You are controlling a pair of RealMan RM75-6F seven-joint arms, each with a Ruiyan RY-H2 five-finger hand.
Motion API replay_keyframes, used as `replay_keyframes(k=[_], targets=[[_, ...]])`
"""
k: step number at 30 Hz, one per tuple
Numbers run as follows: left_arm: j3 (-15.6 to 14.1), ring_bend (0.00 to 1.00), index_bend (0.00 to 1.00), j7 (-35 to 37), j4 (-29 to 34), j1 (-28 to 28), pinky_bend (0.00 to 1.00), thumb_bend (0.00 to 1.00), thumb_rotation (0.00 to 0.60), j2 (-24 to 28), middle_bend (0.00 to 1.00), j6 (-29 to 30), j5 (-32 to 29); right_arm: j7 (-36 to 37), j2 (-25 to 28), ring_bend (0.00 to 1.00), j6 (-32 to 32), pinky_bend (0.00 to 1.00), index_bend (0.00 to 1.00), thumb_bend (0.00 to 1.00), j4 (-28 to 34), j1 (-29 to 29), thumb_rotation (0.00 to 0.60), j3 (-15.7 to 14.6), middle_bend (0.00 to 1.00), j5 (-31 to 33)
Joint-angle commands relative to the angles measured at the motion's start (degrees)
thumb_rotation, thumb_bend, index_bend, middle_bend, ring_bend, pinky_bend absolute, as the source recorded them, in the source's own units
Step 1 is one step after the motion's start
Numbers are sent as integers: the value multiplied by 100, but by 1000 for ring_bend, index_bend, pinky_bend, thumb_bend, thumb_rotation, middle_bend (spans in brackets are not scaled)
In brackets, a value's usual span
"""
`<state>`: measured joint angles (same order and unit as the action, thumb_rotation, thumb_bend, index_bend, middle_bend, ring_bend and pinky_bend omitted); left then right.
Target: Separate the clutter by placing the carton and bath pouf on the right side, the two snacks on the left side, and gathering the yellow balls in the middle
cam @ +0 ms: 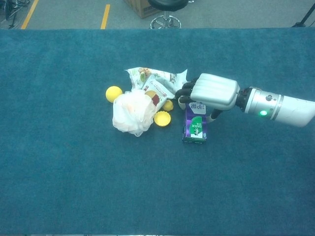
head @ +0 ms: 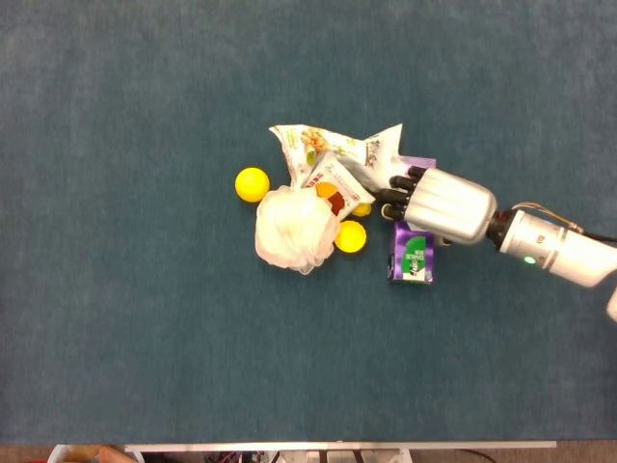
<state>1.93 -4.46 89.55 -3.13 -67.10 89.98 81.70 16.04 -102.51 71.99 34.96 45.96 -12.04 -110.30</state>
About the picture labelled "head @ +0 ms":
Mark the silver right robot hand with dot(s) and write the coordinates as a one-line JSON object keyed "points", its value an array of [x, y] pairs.
{"points": [[448, 202]]}

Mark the yellow scalloped plastic cap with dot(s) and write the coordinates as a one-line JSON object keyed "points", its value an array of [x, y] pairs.
{"points": [[351, 236]]}

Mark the white mesh bath sponge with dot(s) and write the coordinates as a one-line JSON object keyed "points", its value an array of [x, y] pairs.
{"points": [[289, 226]]}

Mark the white metal frame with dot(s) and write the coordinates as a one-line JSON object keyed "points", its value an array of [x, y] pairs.
{"points": [[337, 457]]}

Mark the brown object in bin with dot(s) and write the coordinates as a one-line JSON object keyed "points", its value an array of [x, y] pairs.
{"points": [[113, 455]]}

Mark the blue felt table cover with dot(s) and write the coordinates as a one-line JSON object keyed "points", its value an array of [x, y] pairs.
{"points": [[144, 72]]}

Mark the purple milk carton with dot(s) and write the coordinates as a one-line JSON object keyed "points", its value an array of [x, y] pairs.
{"points": [[410, 251]]}

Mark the small yellow rubber duck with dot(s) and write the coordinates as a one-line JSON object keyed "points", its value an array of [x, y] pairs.
{"points": [[362, 210]]}

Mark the smooth yellow ball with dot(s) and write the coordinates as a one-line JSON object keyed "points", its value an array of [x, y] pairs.
{"points": [[251, 184]]}

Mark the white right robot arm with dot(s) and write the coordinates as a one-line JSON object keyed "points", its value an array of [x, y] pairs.
{"points": [[554, 241]]}

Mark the small white pastry packet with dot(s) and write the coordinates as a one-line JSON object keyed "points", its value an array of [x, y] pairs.
{"points": [[337, 185]]}

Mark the white plastic bin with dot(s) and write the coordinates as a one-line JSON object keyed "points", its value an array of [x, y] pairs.
{"points": [[55, 455]]}

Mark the aluminium table edge rail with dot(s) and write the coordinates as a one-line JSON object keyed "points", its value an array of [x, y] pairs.
{"points": [[337, 446]]}

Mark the large white snack bag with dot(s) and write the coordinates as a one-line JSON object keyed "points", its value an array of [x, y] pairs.
{"points": [[381, 144]]}

